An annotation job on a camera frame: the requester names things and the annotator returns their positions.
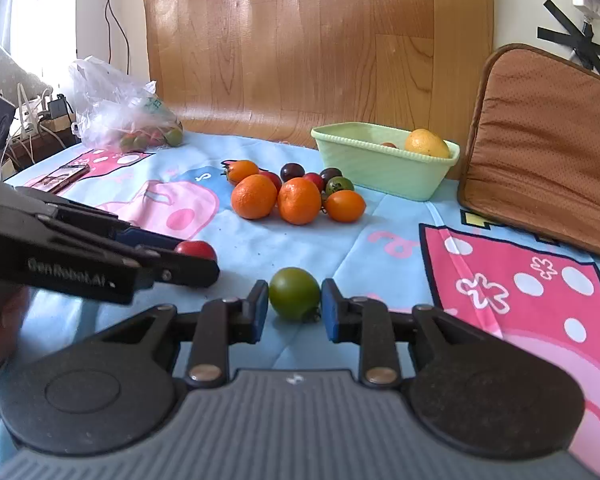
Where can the wood-pattern vinyl sheet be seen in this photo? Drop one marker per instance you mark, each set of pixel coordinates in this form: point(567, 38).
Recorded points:
point(305, 45)

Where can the smartphone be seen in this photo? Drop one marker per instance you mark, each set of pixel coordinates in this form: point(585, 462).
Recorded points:
point(60, 177)

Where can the light green plastic basin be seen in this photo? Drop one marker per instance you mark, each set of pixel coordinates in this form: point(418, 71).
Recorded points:
point(380, 170)

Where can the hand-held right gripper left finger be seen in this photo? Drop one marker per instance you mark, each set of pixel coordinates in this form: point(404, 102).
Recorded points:
point(258, 310)

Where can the green-brown cherry tomato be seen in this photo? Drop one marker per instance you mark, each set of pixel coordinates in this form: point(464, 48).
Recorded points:
point(340, 185)

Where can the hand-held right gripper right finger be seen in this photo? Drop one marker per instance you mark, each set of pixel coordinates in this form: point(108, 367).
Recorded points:
point(331, 310)

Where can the small orange mandarin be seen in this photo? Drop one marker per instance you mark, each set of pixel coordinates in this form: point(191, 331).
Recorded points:
point(345, 206)

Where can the black tape cross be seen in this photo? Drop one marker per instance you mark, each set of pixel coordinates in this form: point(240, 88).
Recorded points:
point(582, 42)

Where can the green tomato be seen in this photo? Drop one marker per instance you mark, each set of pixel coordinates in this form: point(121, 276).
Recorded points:
point(294, 294)

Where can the bagged small tomatoes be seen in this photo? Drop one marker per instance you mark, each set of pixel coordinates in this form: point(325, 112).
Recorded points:
point(150, 137)

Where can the clear plastic bag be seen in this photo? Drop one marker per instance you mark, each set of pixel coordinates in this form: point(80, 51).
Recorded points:
point(105, 105)

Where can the black power adapter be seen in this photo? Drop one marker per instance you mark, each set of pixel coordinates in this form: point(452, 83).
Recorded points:
point(57, 108)

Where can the white dotted cloth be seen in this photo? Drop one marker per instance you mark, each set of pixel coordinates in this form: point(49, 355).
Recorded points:
point(15, 75)

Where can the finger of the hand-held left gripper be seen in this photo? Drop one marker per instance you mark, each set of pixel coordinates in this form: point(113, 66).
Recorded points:
point(147, 237)
point(190, 272)

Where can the printed cartoon blanket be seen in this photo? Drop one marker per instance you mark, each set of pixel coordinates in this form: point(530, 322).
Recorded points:
point(480, 240)

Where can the yellow citrus fruit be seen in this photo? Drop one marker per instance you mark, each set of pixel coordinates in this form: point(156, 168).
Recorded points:
point(426, 143)

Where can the brown seat cushion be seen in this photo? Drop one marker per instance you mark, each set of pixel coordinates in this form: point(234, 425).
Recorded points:
point(545, 145)

